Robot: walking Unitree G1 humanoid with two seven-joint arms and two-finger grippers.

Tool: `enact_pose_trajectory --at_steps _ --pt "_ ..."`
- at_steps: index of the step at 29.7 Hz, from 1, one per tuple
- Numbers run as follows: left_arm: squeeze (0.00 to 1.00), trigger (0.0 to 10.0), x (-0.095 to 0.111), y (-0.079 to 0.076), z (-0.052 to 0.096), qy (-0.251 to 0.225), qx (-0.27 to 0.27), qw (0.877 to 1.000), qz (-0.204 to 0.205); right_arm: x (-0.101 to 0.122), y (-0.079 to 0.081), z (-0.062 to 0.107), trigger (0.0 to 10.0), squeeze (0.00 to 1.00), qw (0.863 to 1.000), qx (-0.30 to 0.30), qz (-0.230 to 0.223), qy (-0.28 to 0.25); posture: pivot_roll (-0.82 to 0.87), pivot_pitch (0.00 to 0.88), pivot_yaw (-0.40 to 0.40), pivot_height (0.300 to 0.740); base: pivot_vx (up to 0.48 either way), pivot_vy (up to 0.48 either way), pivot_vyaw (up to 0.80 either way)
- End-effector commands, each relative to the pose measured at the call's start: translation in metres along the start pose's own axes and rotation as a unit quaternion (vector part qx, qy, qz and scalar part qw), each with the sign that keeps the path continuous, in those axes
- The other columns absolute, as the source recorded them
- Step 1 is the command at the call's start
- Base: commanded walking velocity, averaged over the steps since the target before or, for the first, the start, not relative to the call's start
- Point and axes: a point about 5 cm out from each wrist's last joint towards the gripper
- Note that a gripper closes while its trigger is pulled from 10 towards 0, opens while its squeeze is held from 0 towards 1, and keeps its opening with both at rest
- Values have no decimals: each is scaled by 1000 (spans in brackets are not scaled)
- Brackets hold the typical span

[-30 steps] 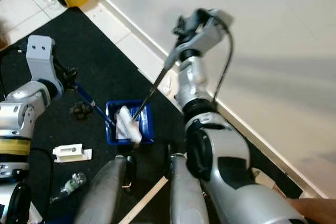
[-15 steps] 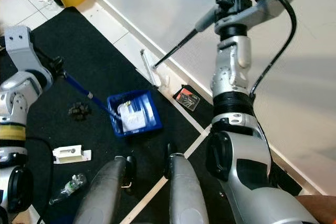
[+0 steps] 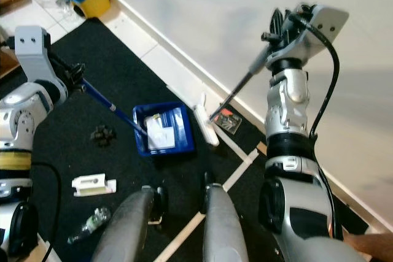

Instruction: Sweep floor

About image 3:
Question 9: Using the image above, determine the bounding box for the small black knobby object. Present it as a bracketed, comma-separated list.
[90, 125, 116, 147]

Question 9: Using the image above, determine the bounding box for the white-headed broom with black handle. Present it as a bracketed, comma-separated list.
[193, 41, 277, 147]

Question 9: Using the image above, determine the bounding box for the clear plastic bottle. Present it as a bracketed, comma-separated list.
[68, 207, 112, 244]

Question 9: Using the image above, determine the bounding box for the white rectangular plastic bracket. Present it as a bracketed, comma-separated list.
[72, 174, 117, 197]

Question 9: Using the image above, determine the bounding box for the blue long-handled dustpan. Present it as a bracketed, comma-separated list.
[80, 78, 195, 157]

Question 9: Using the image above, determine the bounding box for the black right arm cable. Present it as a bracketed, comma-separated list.
[301, 13, 341, 140]

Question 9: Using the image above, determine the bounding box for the grey left robot leg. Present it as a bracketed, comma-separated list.
[92, 185, 169, 262]

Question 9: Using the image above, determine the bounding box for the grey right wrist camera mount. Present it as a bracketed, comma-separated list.
[298, 4, 349, 60]

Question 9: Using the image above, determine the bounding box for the black and orange wrapper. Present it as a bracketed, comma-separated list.
[215, 107, 243, 134]

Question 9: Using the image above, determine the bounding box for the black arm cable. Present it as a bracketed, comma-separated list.
[301, 13, 341, 140]
[0, 35, 65, 262]

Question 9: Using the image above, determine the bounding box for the grey right robot leg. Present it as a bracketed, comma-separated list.
[200, 171, 252, 262]

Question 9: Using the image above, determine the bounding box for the white paper sheet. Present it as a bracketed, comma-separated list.
[146, 114, 176, 148]

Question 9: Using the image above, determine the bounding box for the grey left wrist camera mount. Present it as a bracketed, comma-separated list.
[14, 25, 51, 85]

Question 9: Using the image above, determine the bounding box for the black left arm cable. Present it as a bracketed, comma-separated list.
[0, 35, 65, 262]

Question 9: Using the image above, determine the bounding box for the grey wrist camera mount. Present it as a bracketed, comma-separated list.
[298, 4, 349, 60]
[14, 25, 51, 85]

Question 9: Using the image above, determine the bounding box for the clear plastic bag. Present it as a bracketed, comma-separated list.
[31, 0, 80, 17]

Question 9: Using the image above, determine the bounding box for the grey robot leg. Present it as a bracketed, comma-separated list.
[92, 185, 169, 262]
[200, 171, 252, 262]

